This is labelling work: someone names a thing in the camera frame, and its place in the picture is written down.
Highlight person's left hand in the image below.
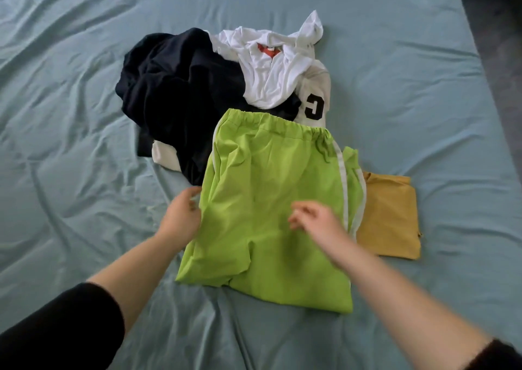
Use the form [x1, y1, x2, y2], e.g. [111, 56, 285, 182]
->
[157, 186, 203, 249]

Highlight white shirt with red print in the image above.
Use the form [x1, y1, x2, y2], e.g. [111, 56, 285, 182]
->
[207, 10, 324, 110]

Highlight dark navy garment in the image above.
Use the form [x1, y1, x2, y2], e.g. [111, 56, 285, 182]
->
[115, 27, 302, 186]

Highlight light blue bed sheet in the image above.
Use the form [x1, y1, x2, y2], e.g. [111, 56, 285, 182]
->
[0, 0, 522, 370]

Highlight person's right forearm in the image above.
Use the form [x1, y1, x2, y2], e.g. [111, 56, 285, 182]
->
[335, 239, 522, 370]

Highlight lime green shorts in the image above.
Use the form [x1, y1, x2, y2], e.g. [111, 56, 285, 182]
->
[176, 109, 367, 314]

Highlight cream garment with black letter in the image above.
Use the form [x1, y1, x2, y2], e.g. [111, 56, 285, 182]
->
[151, 59, 332, 173]

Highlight person's right hand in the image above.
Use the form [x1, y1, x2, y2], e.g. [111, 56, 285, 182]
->
[288, 201, 352, 269]

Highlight mustard yellow folded garment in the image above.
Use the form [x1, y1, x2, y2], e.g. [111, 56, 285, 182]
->
[356, 171, 422, 260]

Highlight person's left forearm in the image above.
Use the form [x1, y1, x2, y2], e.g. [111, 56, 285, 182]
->
[0, 232, 181, 370]

